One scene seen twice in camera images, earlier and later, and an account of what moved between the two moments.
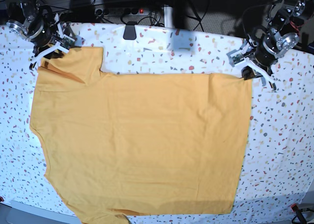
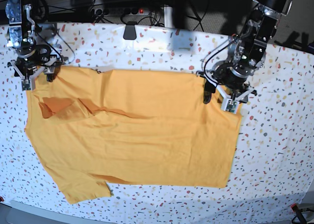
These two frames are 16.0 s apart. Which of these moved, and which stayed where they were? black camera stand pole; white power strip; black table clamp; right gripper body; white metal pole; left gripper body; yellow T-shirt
Moved: left gripper body; right gripper body; yellow T-shirt
Stayed: black table clamp; white power strip; black camera stand pole; white metal pole
